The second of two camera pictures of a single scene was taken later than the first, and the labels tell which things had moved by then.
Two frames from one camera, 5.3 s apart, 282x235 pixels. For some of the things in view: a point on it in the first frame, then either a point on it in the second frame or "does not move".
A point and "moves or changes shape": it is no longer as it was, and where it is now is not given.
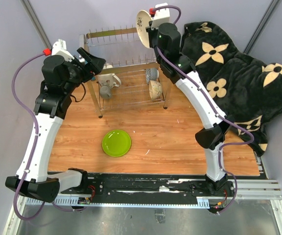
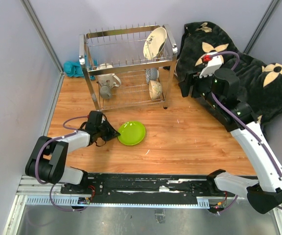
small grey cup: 104,92 does not move
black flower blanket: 247,91 does not move
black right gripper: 151,32 → 189,79
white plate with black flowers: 143,18 moves or changes shape
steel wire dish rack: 130,78 does not move
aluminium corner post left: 36,24 does not move
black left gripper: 95,63 → 112,133
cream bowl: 155,90 does not move
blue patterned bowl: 151,74 does not move
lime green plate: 116,143 → 131,132
